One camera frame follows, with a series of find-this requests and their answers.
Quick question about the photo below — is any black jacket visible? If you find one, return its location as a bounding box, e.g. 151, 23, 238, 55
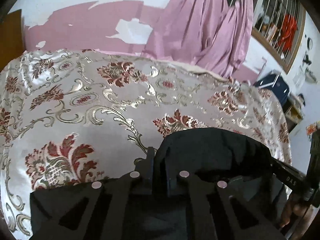
152, 127, 291, 240

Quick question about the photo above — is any person right hand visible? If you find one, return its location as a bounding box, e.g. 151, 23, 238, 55
280, 194, 319, 240

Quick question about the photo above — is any wooden desk shelf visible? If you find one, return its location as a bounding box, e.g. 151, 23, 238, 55
283, 97, 304, 133

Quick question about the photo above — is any floral satin bedspread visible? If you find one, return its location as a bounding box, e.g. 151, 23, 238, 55
1, 49, 292, 239

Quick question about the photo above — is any navy blue backpack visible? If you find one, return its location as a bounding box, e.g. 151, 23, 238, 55
254, 74, 290, 106

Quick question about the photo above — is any pink right curtain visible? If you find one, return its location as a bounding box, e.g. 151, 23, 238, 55
196, 0, 253, 77

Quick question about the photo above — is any pink curtain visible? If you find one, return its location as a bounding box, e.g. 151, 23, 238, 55
141, 0, 229, 66
196, 0, 253, 77

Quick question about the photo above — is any red hanging garment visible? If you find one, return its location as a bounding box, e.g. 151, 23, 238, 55
278, 14, 297, 52

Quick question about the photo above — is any wooden framed barred window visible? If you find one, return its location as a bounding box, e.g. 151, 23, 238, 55
227, 0, 305, 72

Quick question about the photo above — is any pink left curtain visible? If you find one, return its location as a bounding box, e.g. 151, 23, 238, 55
141, 0, 229, 66

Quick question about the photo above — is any wooden headboard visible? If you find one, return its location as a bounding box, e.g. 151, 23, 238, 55
0, 9, 25, 70

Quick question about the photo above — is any round wall clock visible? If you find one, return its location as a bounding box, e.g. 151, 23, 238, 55
307, 37, 313, 50

